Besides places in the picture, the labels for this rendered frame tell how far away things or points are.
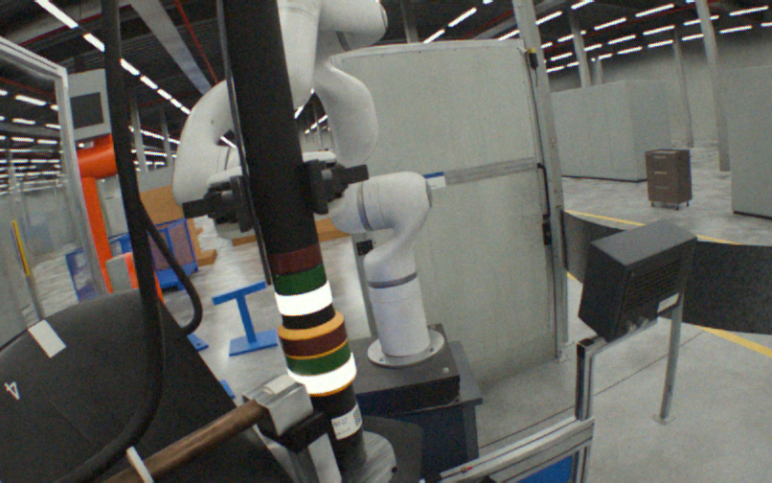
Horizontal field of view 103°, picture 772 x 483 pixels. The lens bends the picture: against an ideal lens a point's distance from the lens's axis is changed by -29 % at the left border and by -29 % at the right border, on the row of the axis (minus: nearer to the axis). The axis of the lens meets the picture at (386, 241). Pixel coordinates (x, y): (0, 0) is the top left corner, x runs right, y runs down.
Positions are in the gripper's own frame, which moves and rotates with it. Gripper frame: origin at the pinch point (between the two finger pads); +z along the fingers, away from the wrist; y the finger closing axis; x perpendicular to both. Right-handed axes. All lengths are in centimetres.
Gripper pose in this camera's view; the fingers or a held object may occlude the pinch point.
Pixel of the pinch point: (278, 194)
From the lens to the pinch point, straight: 25.9
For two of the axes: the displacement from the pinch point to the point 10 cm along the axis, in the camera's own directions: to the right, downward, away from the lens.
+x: -1.7, -9.6, -2.1
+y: -9.5, 2.2, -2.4
